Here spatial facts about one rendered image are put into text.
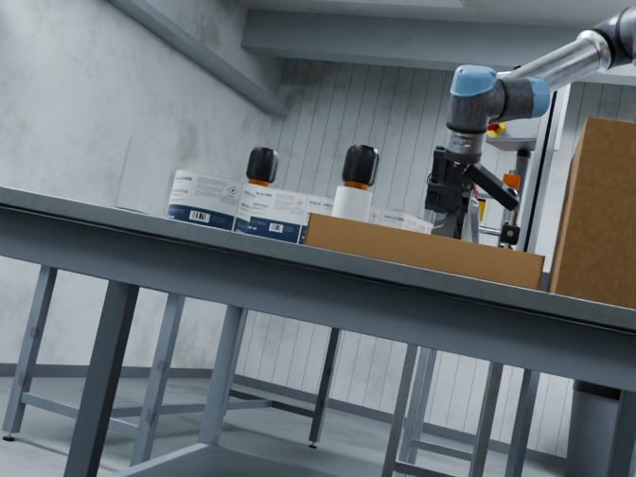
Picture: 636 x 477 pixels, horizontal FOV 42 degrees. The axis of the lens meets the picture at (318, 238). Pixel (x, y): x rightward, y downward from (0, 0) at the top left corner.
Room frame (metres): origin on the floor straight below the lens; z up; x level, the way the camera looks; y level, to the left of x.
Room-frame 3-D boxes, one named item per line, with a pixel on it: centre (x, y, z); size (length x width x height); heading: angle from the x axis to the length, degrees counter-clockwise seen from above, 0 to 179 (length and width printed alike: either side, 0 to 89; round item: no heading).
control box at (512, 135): (2.11, -0.46, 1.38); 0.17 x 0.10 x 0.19; 43
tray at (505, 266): (1.04, -0.14, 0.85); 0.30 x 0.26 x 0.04; 168
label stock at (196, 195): (2.03, 0.27, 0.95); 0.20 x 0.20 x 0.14
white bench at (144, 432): (4.10, 0.42, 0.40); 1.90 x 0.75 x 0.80; 157
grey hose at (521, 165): (2.16, -0.49, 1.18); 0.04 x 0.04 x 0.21
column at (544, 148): (2.03, -0.51, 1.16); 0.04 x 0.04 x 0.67; 78
